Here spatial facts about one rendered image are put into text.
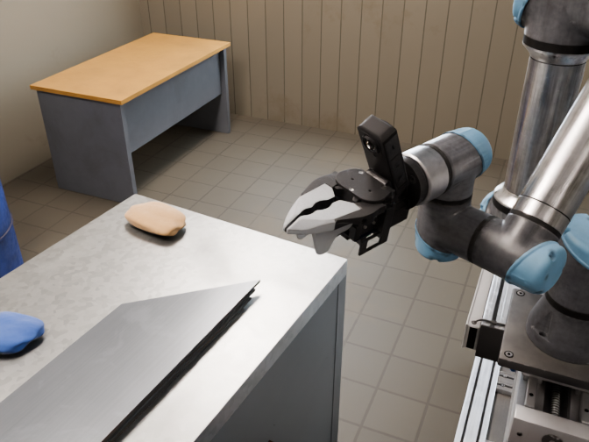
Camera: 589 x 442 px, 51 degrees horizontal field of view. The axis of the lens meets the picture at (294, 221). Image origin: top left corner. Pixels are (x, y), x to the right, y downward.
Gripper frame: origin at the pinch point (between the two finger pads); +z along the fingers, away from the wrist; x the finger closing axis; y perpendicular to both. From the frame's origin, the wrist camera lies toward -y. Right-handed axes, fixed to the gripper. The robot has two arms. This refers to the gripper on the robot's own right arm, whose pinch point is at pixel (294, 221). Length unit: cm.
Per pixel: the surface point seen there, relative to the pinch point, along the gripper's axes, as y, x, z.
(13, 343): 44, 42, 24
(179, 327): 42, 27, -1
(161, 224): 46, 58, -16
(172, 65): 119, 270, -147
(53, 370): 43, 32, 21
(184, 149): 186, 277, -159
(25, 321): 45, 46, 20
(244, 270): 46, 36, -22
